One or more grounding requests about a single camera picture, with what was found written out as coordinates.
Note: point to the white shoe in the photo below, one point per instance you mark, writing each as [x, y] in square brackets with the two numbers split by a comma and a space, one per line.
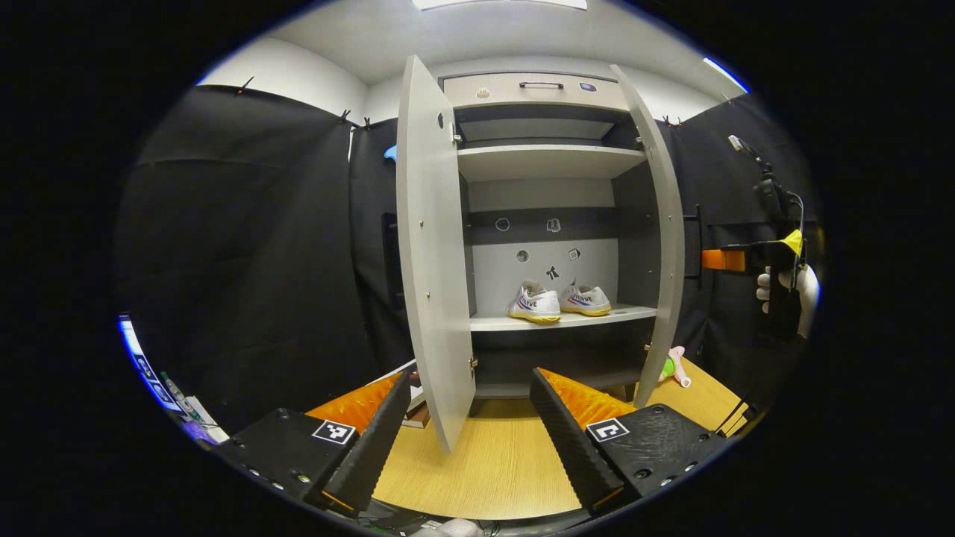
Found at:
[535, 304]
[589, 300]

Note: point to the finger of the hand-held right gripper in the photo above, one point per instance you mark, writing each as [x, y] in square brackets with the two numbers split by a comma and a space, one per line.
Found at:
[720, 259]

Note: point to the green pink toy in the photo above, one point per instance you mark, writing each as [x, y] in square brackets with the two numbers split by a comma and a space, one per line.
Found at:
[675, 367]

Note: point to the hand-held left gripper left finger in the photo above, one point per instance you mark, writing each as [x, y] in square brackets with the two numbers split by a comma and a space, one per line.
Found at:
[369, 447]

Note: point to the grey cabinet door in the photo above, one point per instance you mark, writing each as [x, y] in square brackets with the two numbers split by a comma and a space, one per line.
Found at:
[436, 261]
[668, 246]

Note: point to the blue lit screen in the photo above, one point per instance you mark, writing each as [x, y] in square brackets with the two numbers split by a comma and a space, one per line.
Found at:
[142, 362]

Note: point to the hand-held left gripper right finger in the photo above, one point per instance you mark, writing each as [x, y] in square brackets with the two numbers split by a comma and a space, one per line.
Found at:
[571, 447]

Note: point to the grey shoe cabinet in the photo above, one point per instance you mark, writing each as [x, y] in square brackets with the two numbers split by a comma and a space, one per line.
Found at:
[545, 160]

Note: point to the grey cabinet drawer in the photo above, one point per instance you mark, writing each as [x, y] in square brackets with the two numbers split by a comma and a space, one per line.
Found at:
[492, 91]

